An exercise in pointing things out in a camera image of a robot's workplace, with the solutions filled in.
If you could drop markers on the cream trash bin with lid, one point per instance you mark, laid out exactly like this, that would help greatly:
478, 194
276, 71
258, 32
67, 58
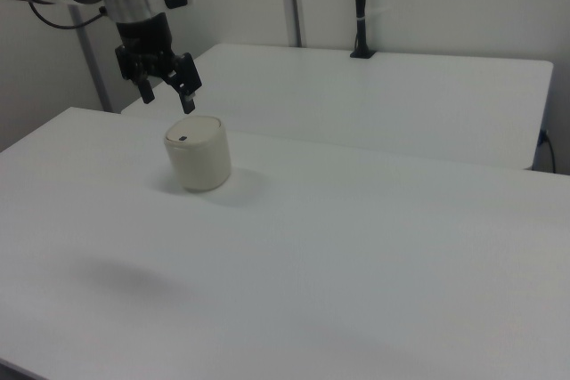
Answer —
200, 157

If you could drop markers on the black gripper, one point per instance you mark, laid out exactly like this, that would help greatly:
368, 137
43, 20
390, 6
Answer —
144, 39

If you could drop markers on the black clamped camera pole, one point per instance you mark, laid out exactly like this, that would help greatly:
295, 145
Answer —
361, 2

